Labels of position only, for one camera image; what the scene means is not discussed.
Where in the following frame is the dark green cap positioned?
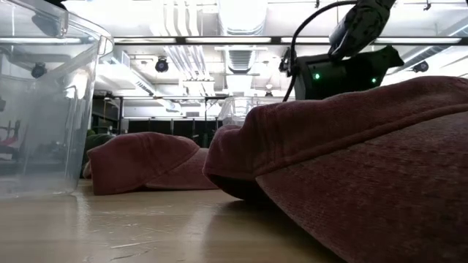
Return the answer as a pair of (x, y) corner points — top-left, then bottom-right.
(80, 129), (115, 178)

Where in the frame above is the black bar with light strips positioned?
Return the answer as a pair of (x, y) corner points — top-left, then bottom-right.
(113, 35), (468, 46)

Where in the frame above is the silver ventilation duct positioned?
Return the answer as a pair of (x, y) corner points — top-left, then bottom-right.
(218, 0), (268, 74)

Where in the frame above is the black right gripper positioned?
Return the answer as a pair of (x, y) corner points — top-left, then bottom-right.
(294, 45), (405, 102)

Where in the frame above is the maroon corduroy cap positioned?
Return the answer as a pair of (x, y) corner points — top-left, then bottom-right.
(202, 75), (468, 263)
(86, 131), (220, 196)

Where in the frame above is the clear plastic bin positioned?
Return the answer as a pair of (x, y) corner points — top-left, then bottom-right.
(218, 95), (293, 127)
(0, 0), (115, 198)

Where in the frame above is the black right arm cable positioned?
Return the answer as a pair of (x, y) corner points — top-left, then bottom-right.
(282, 0), (358, 102)

